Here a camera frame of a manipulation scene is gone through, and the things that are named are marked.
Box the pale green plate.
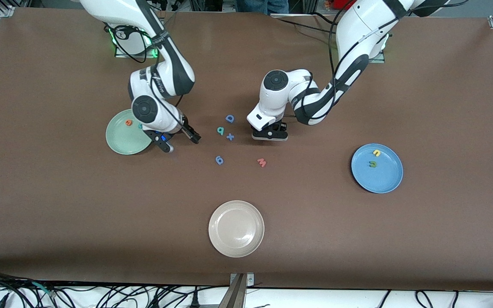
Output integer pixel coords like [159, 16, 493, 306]
[106, 109, 153, 155]

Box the beige white plate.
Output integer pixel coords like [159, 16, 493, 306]
[208, 200, 265, 258]

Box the blue plate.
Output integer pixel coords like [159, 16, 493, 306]
[351, 143, 404, 194]

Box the person in blue jeans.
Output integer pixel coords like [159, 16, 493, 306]
[236, 0, 290, 14]

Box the black cable on table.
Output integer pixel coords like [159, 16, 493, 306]
[272, 13, 341, 37]

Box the aluminium table bracket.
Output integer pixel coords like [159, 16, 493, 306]
[219, 272, 255, 308]

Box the teal floor cable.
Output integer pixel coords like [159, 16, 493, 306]
[33, 282, 54, 298]

